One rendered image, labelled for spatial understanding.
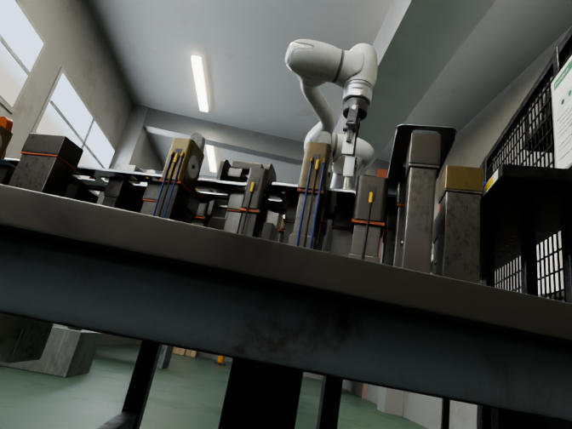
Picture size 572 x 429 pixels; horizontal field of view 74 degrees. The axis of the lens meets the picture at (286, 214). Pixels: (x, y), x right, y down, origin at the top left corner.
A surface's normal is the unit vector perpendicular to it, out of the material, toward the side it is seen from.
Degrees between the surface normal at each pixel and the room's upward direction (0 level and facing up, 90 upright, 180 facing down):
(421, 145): 90
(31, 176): 90
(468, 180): 90
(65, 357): 90
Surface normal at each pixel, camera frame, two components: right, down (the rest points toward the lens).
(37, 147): -0.16, -0.35
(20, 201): 0.11, -0.31
